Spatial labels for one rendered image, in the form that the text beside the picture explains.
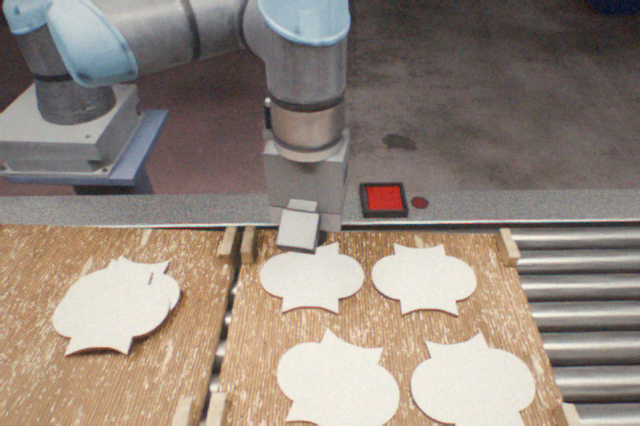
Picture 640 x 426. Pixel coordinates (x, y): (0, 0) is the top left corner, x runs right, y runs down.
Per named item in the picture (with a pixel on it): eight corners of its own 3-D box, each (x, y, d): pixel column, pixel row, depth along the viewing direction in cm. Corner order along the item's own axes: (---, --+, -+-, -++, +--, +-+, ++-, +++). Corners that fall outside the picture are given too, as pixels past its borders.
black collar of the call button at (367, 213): (360, 189, 81) (360, 182, 80) (401, 188, 81) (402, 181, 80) (363, 218, 76) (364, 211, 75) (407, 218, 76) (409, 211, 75)
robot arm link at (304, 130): (339, 116, 40) (252, 108, 41) (338, 157, 43) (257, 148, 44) (350, 77, 45) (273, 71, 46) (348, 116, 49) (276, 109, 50)
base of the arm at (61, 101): (68, 86, 100) (50, 43, 93) (129, 92, 98) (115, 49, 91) (25, 121, 89) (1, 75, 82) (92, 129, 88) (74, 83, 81)
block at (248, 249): (247, 234, 70) (245, 222, 68) (258, 234, 70) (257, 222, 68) (241, 263, 66) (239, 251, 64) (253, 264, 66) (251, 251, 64)
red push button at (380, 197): (364, 192, 81) (365, 186, 80) (397, 191, 81) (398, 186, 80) (367, 215, 76) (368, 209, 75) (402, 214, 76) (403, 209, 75)
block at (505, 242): (494, 239, 70) (499, 227, 68) (505, 239, 70) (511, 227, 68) (504, 268, 65) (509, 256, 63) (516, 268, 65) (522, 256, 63)
